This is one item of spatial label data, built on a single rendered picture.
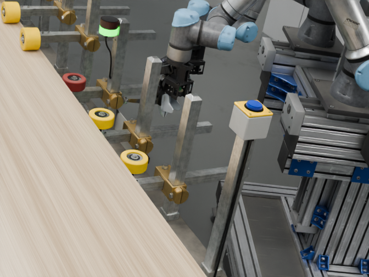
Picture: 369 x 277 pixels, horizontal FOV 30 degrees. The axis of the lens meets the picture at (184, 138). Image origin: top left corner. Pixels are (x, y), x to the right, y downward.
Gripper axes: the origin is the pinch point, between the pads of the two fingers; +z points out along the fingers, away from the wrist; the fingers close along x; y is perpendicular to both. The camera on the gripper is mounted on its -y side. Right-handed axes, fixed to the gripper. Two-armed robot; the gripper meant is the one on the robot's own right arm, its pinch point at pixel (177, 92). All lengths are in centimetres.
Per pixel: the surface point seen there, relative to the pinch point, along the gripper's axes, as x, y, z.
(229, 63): 182, 154, 85
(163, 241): -86, -50, -9
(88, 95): -1.5, -36.3, -2.5
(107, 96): -6.0, -31.2, -4.2
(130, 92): -1.6, -20.3, -2.4
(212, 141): 84, 82, 84
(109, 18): -4.1, -33.1, -31.7
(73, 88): -3.8, -42.9, -7.3
